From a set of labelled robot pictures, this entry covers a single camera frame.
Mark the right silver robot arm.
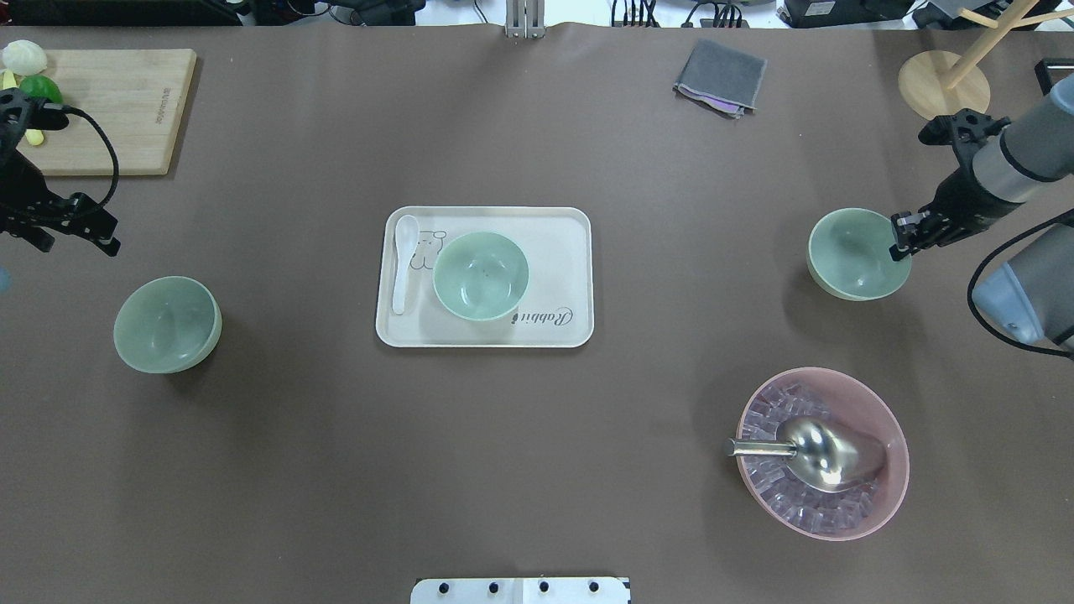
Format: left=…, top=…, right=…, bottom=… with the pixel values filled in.
left=889, top=80, right=1073, bottom=358

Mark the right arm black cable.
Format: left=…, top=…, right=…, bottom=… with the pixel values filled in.
left=967, top=210, right=1074, bottom=362

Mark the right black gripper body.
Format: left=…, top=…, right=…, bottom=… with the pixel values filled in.
left=918, top=169, right=1020, bottom=248

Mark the metal scoop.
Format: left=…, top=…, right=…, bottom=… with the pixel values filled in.
left=722, top=416, right=887, bottom=493

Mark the white garlic bulb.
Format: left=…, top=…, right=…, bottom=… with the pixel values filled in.
left=3, top=39, right=49, bottom=76

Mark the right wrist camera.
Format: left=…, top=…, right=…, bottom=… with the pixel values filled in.
left=918, top=107, right=1010, bottom=159

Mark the dark wooden tray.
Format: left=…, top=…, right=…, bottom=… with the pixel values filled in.
left=1033, top=57, right=1074, bottom=95

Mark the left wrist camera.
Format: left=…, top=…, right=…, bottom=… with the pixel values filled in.
left=1, top=87, right=70, bottom=156

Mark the green bowl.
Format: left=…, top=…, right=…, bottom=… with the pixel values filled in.
left=808, top=208, right=912, bottom=301
left=112, top=276, right=223, bottom=374
left=433, top=231, right=529, bottom=321

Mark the pink bowl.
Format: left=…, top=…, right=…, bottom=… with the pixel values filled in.
left=735, top=366, right=910, bottom=542

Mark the green bowl on tray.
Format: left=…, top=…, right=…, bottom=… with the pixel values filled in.
left=433, top=231, right=529, bottom=321

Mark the wooden mug stand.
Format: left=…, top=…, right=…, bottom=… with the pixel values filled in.
left=898, top=1, right=1073, bottom=120

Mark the green lime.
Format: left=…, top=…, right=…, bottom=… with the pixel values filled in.
left=18, top=74, right=66, bottom=106

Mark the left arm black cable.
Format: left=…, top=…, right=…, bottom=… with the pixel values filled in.
left=50, top=105, right=120, bottom=221

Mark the yellow plastic knife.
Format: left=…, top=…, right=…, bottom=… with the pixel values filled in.
left=1, top=69, right=44, bottom=146

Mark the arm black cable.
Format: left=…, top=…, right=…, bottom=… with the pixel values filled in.
left=967, top=210, right=1074, bottom=362
left=50, top=105, right=120, bottom=221

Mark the grey folded cloth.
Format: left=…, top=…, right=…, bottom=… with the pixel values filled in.
left=674, top=39, right=768, bottom=119

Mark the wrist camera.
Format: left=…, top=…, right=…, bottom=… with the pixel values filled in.
left=918, top=107, right=1010, bottom=159
left=1, top=87, right=70, bottom=156

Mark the white ceramic spoon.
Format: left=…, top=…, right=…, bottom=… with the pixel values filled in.
left=391, top=214, right=420, bottom=315

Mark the cream serving tray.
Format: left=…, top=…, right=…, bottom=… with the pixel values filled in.
left=375, top=206, right=595, bottom=348

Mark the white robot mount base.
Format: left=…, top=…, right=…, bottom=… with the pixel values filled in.
left=409, top=576, right=632, bottom=603

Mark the wooden cutting board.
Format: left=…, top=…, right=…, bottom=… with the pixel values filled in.
left=17, top=49, right=198, bottom=176

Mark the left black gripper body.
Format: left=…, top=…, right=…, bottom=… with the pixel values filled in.
left=1, top=150, right=73, bottom=234

